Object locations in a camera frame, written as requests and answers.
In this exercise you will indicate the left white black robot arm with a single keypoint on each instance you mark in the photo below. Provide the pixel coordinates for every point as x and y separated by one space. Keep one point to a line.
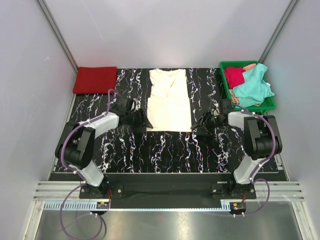
75 148

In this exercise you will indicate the teal t shirt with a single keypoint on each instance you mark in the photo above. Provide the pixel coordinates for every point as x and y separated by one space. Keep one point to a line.
254 90

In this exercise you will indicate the salmon pink t shirt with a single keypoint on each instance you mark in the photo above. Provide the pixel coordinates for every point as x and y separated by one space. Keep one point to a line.
235 99

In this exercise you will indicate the folded red t shirt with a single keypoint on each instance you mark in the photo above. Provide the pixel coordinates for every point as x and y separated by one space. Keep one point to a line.
95 80

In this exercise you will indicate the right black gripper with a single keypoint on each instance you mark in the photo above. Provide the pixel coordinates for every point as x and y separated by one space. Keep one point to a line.
202 119

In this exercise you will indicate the magenta t shirt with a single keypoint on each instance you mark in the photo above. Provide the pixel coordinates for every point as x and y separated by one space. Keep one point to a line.
234 76

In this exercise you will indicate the cream white t shirt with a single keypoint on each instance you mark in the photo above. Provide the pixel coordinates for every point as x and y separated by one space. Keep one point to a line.
168 107

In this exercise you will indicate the grey slotted cable duct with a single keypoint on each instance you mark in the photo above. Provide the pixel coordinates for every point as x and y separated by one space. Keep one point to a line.
140 206

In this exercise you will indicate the left aluminium corner post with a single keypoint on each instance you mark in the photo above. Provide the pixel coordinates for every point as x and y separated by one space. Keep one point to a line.
57 33

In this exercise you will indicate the aluminium corner post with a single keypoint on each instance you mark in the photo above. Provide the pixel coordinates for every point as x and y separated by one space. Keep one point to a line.
57 33
278 29

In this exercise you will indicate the right aluminium corner post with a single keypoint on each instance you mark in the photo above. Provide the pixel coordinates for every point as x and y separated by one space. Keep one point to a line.
278 29

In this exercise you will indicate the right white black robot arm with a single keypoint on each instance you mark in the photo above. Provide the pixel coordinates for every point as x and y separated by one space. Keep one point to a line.
261 142

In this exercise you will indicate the green plastic bin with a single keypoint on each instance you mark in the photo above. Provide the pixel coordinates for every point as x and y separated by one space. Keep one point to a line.
267 105

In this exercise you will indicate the aluminium rail frame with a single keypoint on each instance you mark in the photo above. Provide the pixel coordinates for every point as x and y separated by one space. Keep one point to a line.
279 190

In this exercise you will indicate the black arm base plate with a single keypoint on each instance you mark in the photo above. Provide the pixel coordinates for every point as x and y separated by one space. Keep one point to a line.
216 180

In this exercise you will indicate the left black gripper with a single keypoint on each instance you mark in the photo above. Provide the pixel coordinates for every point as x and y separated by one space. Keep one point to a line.
142 122

